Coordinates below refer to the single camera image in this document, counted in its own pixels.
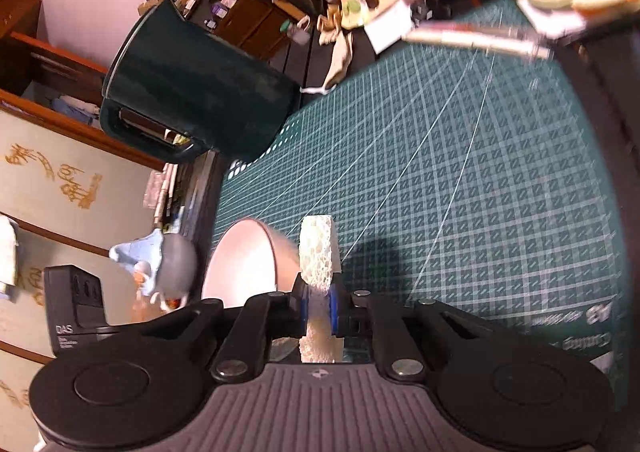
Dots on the white folded towel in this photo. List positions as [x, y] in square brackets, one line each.
[7, 257]

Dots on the pile of books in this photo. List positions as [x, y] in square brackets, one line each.
[162, 192]

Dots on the stack of white papers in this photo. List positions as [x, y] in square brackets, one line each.
[555, 19]

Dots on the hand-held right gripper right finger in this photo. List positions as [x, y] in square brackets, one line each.
[334, 312]

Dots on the white card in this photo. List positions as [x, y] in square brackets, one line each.
[387, 26]

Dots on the wardrobe with gold calligraphy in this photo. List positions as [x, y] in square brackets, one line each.
[50, 182]

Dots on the green cutting mat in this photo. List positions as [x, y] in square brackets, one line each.
[450, 171]

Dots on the white pen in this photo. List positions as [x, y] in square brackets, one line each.
[475, 39]

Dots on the pale yellow sponge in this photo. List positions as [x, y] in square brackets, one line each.
[317, 247]

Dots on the beige cloth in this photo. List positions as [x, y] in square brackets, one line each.
[340, 51]

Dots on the white bowl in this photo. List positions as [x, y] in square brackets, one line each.
[240, 267]

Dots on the plastic snack container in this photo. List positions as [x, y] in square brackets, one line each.
[150, 309]

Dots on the small green-capped bottle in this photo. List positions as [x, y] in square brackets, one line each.
[297, 31]

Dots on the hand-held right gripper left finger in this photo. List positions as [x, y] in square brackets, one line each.
[301, 309]

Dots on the dark green kettle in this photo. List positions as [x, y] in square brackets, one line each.
[200, 91]

